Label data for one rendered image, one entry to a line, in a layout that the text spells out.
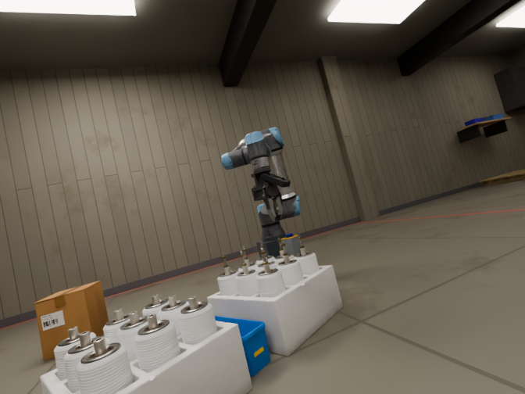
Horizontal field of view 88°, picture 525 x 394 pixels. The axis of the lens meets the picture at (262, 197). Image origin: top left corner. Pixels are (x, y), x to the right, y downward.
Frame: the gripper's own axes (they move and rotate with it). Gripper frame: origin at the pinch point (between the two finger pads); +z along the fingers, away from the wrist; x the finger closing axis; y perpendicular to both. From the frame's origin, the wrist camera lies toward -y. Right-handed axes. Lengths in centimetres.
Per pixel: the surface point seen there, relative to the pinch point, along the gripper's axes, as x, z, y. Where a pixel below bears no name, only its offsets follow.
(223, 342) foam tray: 40.8, 28.0, -6.3
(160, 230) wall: -72, -15, 249
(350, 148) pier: -332, -71, 105
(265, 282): 15.6, 20.7, -0.5
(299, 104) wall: -282, -156, 143
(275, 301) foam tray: 18.6, 25.8, -6.3
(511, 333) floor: -10, 44, -60
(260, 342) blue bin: 25.3, 36.3, -2.3
